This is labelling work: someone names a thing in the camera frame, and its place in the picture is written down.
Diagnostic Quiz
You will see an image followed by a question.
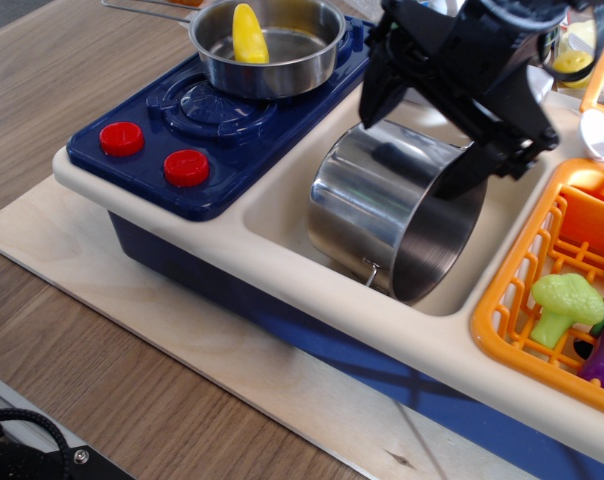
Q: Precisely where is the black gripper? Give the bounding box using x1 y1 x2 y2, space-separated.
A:
358 1 567 200

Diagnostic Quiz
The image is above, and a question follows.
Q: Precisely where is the steel pot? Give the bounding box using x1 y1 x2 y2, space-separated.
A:
306 120 487 303

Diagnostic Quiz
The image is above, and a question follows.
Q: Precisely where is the cream toy kitchen sink unit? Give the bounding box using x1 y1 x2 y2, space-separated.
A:
53 86 604 479

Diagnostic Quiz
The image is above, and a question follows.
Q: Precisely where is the white toy faucet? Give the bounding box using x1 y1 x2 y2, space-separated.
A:
523 65 554 108

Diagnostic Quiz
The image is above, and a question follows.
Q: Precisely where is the yellow toy potato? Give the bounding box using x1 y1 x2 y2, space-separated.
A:
552 50 593 89

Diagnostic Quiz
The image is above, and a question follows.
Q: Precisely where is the steel saucepan on stove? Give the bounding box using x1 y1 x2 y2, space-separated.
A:
102 1 346 100

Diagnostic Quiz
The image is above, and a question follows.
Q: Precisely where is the white plastic spoon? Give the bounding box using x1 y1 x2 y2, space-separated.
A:
578 109 604 162

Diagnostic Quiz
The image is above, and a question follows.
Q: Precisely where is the orange dish rack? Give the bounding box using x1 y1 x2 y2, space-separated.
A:
471 144 604 420

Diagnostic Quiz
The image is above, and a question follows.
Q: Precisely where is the yellow toy corn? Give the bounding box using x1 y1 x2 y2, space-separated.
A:
232 3 270 64

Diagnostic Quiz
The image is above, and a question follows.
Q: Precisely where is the green toy broccoli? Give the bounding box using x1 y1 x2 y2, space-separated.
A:
530 273 604 348

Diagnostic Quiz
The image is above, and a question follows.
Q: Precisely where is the right red stove knob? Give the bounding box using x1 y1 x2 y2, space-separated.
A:
163 149 210 188

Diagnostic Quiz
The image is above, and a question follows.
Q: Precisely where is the red stove knob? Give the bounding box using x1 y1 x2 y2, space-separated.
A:
99 122 145 157
163 149 210 188

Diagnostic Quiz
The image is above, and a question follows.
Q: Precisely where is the blue toy stove top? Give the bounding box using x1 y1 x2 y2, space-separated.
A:
66 17 373 221

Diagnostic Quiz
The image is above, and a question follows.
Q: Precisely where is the left red stove knob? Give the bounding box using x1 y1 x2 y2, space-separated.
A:
99 122 145 157

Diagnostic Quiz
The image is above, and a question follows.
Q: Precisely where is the light plywood base board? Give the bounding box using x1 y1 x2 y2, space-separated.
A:
0 180 524 479

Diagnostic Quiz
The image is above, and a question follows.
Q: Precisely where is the black metal bracket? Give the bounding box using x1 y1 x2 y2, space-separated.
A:
69 445 134 480

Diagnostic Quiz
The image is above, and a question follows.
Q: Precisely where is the black braided cable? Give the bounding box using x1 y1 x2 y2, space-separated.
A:
0 369 71 480

